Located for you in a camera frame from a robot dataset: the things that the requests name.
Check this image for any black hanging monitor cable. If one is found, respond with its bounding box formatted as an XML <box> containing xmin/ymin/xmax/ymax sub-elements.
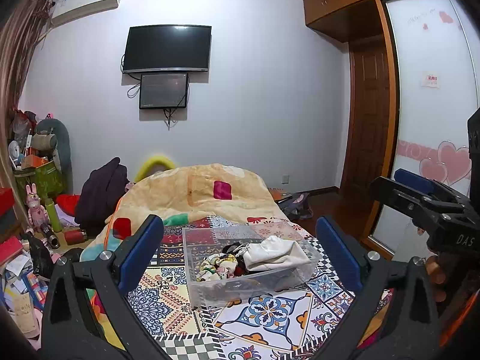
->
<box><xmin>163</xmin><ymin>108</ymin><xmax>179</xmax><ymax>131</ymax></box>

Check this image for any white air conditioner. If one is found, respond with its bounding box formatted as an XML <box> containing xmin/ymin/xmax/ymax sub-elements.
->
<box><xmin>50</xmin><ymin>0</ymin><xmax>120</xmax><ymax>28</ymax></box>

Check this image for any pile of papers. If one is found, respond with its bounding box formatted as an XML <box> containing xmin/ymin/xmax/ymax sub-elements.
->
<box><xmin>0</xmin><ymin>236</ymin><xmax>50</xmax><ymax>346</ymax></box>

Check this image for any red thermos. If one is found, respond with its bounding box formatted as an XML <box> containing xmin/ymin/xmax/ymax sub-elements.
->
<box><xmin>64</xmin><ymin>229</ymin><xmax>88</xmax><ymax>245</ymax></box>

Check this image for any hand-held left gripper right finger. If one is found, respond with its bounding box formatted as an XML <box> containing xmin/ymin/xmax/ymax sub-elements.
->
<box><xmin>315</xmin><ymin>215</ymin><xmax>442</xmax><ymax>360</ymax></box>

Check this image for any grey long plush toy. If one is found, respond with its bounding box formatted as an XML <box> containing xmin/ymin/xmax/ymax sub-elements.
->
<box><xmin>32</xmin><ymin>118</ymin><xmax>72</xmax><ymax>175</ymax></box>

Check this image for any small wall monitor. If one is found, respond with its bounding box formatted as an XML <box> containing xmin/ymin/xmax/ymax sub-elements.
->
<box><xmin>139</xmin><ymin>73</ymin><xmax>188</xmax><ymax>110</ymax></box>

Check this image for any white wardrobe sliding door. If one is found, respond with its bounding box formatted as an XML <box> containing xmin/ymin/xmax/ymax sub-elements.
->
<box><xmin>369</xmin><ymin>0</ymin><xmax>480</xmax><ymax>256</ymax></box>

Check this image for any striped brown curtain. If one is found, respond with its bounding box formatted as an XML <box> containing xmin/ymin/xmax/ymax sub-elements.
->
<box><xmin>0</xmin><ymin>0</ymin><xmax>56</xmax><ymax>130</ymax></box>

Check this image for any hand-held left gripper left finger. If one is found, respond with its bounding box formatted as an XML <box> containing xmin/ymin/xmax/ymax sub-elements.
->
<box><xmin>40</xmin><ymin>214</ymin><xmax>166</xmax><ymax>360</ymax></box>

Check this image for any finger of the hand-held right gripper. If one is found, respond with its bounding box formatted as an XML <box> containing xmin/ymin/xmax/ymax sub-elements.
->
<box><xmin>368</xmin><ymin>175</ymin><xmax>437</xmax><ymax>234</ymax></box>
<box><xmin>393</xmin><ymin>168</ymin><xmax>470</xmax><ymax>200</ymax></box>

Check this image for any dark purple jacket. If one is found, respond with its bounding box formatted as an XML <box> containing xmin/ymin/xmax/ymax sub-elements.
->
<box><xmin>75</xmin><ymin>157</ymin><xmax>130</xmax><ymax>228</ymax></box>

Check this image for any black plastic bag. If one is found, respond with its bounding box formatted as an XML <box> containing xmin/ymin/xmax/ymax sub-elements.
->
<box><xmin>28</xmin><ymin>232</ymin><xmax>53</xmax><ymax>283</ymax></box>

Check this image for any yellow foam ring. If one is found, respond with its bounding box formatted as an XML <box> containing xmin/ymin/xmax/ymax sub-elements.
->
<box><xmin>134</xmin><ymin>153</ymin><xmax>176</xmax><ymax>183</ymax></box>

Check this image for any wooden overhead cabinet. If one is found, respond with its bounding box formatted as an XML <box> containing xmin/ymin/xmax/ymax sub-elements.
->
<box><xmin>303</xmin><ymin>0</ymin><xmax>446</xmax><ymax>44</ymax></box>

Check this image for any patchwork printed bedsheet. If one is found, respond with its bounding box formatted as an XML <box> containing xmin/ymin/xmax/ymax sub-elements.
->
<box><xmin>86</xmin><ymin>215</ymin><xmax>395</xmax><ymax>360</ymax></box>

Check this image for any red cushion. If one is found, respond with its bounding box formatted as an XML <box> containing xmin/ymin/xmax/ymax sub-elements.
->
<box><xmin>56</xmin><ymin>194</ymin><xmax>82</xmax><ymax>217</ymax></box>

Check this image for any red box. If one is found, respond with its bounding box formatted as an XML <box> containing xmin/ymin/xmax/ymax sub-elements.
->
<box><xmin>0</xmin><ymin>187</ymin><xmax>16</xmax><ymax>219</ymax></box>

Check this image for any small white fan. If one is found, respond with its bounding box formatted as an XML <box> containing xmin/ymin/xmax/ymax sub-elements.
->
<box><xmin>8</xmin><ymin>140</ymin><xmax>22</xmax><ymax>168</ymax></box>

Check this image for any green patterned box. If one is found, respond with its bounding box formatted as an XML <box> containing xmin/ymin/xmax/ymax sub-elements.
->
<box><xmin>14</xmin><ymin>160</ymin><xmax>65</xmax><ymax>198</ymax></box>

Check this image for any clear plastic storage box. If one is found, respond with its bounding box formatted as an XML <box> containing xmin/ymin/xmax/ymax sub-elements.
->
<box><xmin>182</xmin><ymin>220</ymin><xmax>323</xmax><ymax>308</ymax></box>

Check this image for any brown wooden door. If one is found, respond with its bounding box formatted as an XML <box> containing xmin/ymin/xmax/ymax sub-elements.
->
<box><xmin>349</xmin><ymin>43</ymin><xmax>393</xmax><ymax>198</ymax></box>

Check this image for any large wall television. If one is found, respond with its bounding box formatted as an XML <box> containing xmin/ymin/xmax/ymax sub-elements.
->
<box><xmin>122</xmin><ymin>25</ymin><xmax>212</xmax><ymax>74</ymax></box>

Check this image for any person's right hand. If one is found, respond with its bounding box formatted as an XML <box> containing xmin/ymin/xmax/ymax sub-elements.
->
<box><xmin>425</xmin><ymin>254</ymin><xmax>451</xmax><ymax>303</ymax></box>

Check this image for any white cloth pouch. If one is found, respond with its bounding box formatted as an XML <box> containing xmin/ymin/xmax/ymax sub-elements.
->
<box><xmin>242</xmin><ymin>235</ymin><xmax>307</xmax><ymax>271</ymax></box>

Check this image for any green bottle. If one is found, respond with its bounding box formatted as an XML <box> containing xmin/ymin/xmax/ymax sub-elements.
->
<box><xmin>45</xmin><ymin>197</ymin><xmax>63</xmax><ymax>233</ymax></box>

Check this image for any yellow patchwork quilt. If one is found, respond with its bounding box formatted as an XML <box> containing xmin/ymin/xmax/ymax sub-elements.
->
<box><xmin>80</xmin><ymin>163</ymin><xmax>280</xmax><ymax>264</ymax></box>

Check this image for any floral scrunchie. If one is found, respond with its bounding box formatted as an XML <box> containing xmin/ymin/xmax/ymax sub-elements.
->
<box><xmin>197</xmin><ymin>253</ymin><xmax>241</xmax><ymax>283</ymax></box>

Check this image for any black flashlight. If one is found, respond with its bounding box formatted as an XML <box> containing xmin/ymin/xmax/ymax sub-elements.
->
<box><xmin>39</xmin><ymin>223</ymin><xmax>61</xmax><ymax>249</ymax></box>

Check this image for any grey backpack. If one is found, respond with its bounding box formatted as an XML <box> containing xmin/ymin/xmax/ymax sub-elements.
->
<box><xmin>279</xmin><ymin>192</ymin><xmax>314</xmax><ymax>222</ymax></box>

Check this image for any pink rabbit toy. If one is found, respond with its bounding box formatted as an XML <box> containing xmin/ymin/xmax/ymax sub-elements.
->
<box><xmin>25</xmin><ymin>183</ymin><xmax>50</xmax><ymax>233</ymax></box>

